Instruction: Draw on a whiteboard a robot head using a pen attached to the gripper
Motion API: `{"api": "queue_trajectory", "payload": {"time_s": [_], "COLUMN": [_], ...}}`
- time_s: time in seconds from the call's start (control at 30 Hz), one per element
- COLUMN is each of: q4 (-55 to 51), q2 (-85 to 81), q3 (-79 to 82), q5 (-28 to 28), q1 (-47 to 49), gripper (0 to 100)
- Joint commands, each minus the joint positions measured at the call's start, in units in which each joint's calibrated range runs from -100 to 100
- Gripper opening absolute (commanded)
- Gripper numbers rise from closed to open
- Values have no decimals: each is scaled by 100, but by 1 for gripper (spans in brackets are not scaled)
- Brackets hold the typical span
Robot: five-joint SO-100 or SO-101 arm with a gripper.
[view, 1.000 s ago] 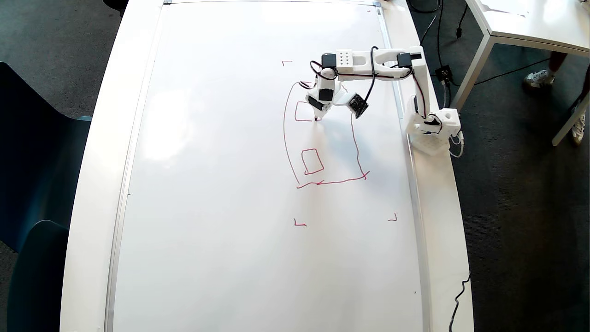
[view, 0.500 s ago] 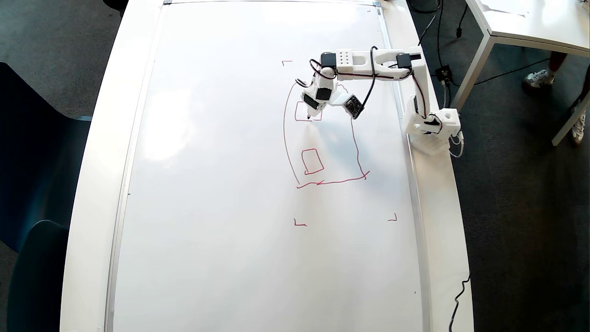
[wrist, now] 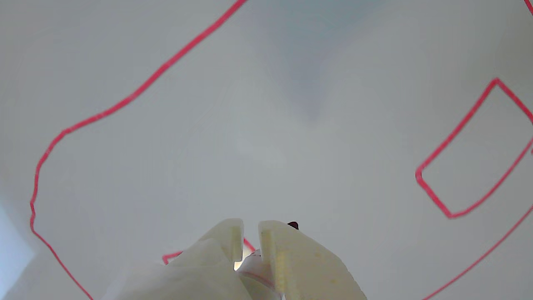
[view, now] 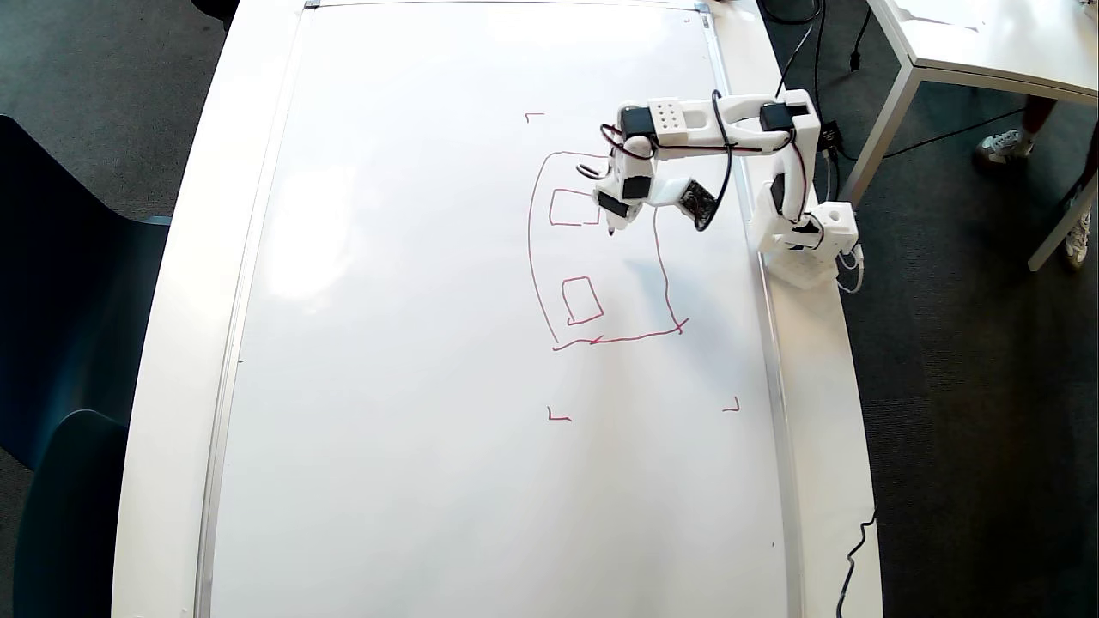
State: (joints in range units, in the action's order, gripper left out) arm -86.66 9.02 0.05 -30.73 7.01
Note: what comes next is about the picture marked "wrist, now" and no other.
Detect large whiteboard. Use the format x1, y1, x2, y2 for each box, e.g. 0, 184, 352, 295
0, 0, 533, 300

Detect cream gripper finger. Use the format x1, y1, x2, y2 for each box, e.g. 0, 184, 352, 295
125, 218, 252, 300
258, 220, 367, 300

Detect white red whiteboard marker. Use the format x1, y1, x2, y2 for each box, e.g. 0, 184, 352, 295
235, 221, 299, 300

